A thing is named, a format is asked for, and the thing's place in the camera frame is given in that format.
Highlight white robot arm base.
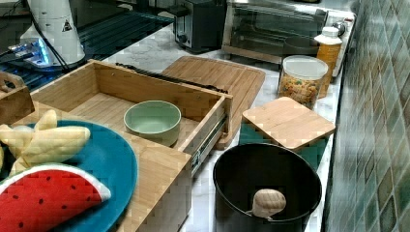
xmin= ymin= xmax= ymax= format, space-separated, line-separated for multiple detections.
xmin=9 ymin=0 xmax=85 ymax=69

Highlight bamboo drawer cabinet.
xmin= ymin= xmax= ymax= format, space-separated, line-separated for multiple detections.
xmin=11 ymin=100 xmax=193 ymax=232

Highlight light green bowl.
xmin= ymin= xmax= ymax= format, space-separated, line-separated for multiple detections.
xmin=124 ymin=101 xmax=182 ymax=146

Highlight large bamboo cutting board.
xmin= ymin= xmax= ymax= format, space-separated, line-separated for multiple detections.
xmin=161 ymin=56 xmax=265 ymax=150

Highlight black pot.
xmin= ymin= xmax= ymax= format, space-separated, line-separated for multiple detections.
xmin=213 ymin=143 xmax=322 ymax=232

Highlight small bamboo lid board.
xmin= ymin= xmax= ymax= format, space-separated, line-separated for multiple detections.
xmin=241 ymin=97 xmax=336 ymax=151

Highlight black toaster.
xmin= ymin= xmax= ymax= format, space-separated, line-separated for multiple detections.
xmin=166 ymin=0 xmax=226 ymax=53

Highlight clear jar with cereal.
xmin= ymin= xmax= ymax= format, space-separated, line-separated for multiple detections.
xmin=278 ymin=55 xmax=328 ymax=109

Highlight wooden pot lid knob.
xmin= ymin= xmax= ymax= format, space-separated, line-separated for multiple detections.
xmin=247 ymin=188 xmax=286 ymax=219

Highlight teal plate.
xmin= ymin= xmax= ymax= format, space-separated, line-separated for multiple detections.
xmin=1 ymin=120 xmax=137 ymax=232

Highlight silver toaster oven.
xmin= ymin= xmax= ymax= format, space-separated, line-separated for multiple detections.
xmin=221 ymin=0 xmax=359 ymax=76

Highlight orange bottle white cap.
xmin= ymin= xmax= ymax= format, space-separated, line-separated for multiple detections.
xmin=314 ymin=27 xmax=342 ymax=99

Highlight plush watermelon slice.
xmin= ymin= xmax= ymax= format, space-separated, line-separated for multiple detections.
xmin=0 ymin=163 xmax=111 ymax=232

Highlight wooden basket with handle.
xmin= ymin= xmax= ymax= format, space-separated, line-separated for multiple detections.
xmin=0 ymin=72 xmax=35 ymax=124

